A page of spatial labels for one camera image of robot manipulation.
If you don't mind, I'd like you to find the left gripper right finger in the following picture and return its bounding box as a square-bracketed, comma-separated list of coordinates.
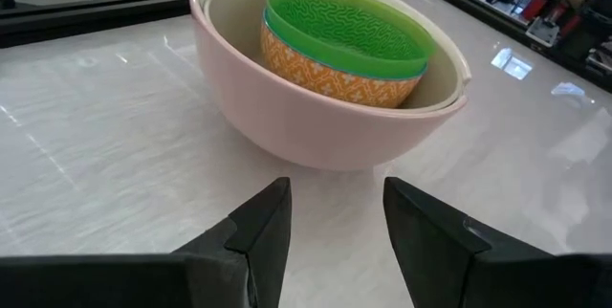
[382, 176, 612, 308]

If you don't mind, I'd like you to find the red box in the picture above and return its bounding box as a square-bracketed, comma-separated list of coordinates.
[519, 0, 547, 23]

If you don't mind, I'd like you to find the large pink bowl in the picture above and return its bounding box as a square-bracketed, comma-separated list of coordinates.
[188, 0, 473, 172]

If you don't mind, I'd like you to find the green plastic bowl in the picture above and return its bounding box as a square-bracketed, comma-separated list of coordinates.
[263, 0, 437, 81]

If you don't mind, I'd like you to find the white bowl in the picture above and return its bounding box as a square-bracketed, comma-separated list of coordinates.
[204, 0, 466, 111]

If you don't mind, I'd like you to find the orange patterned bowl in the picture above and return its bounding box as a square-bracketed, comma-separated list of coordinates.
[259, 8, 427, 110]

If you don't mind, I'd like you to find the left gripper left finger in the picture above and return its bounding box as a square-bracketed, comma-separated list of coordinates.
[0, 176, 294, 308]

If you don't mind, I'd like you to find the grey white device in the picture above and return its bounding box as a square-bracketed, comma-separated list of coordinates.
[524, 15, 561, 49]

